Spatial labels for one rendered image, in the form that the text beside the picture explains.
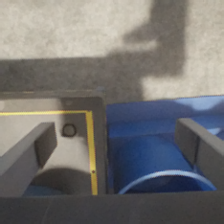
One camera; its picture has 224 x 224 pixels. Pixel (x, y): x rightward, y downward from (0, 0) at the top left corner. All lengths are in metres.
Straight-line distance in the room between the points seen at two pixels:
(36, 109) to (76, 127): 0.09
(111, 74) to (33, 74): 0.32
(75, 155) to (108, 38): 0.46
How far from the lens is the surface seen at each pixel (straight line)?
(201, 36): 0.76
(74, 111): 0.33
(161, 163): 0.45
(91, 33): 0.68
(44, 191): 0.44
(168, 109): 0.72
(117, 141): 0.58
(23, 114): 0.37
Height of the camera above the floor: 0.66
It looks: 73 degrees down
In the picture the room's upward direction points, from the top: 178 degrees clockwise
